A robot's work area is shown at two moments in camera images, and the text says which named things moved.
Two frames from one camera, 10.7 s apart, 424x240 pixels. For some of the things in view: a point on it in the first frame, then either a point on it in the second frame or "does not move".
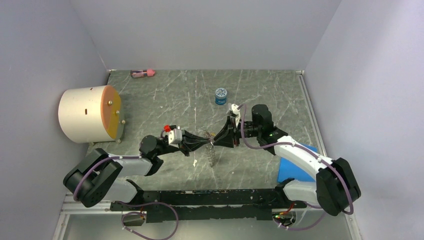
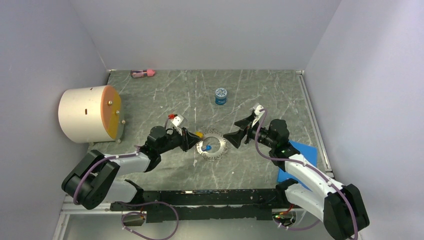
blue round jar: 221,96 does not move
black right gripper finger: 228,131 → 244,123
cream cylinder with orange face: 91,114 does not move
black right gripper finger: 226,141 → 235,138
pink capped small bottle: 138,73 does not move
